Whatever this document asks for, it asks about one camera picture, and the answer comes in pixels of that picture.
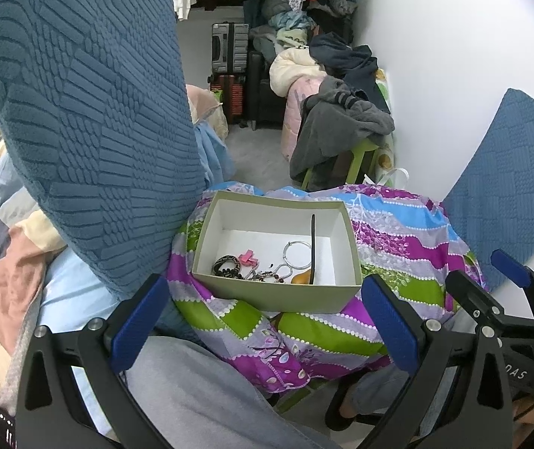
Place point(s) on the green plastic stool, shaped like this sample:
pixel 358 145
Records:
pixel 360 154

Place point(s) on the blue grey clothes pile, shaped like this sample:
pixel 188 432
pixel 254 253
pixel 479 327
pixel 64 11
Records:
pixel 281 14

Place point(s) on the black slipper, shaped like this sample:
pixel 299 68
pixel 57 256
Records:
pixel 335 418

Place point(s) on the person's grey trouser leg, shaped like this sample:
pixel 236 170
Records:
pixel 379 386
pixel 201 383

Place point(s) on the person's grey trouser left leg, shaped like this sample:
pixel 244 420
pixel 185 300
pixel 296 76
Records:
pixel 201 383

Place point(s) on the blue textured cushion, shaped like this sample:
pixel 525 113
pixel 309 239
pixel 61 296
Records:
pixel 98 126
pixel 505 187

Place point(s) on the grey garment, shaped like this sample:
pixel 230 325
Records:
pixel 337 121

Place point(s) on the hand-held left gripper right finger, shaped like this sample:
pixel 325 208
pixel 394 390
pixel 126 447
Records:
pixel 391 322

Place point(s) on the red suitcase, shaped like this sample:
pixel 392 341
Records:
pixel 229 98

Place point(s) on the orange gourd ornament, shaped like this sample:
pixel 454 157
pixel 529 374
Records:
pixel 300 279

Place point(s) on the cream blanket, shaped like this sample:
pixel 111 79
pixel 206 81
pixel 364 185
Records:
pixel 295 68

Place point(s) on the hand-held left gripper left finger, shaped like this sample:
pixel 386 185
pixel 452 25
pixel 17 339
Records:
pixel 138 322

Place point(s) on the patchwork quilt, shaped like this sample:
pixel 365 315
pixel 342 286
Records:
pixel 0 243

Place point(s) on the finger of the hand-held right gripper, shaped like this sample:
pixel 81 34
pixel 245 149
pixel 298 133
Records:
pixel 510 266
pixel 473 297

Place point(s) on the grey green cardboard box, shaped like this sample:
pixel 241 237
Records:
pixel 271 297

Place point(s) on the black hair stick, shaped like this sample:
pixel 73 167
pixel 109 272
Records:
pixel 313 248

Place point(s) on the pink hair clip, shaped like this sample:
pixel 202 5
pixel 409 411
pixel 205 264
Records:
pixel 248 256

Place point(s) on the silver bangle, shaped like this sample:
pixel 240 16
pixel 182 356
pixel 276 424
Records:
pixel 286 255

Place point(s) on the floral green board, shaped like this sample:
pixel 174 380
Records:
pixel 384 103

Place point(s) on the person's grey trouser right leg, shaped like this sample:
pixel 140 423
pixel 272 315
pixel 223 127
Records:
pixel 379 386

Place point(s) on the pink cream pillow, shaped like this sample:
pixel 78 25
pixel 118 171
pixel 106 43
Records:
pixel 204 107

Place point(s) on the grey suitcase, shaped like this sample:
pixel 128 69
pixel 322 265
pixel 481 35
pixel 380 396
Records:
pixel 229 49

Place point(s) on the black suitcase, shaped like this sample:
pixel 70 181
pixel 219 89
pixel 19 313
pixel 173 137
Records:
pixel 264 89

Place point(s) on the dark navy garment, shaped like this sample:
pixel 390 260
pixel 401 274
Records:
pixel 342 58

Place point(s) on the pink quilt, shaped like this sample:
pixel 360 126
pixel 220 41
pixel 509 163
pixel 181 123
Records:
pixel 295 117

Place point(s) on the colourful printed cloth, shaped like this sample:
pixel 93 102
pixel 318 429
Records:
pixel 332 332

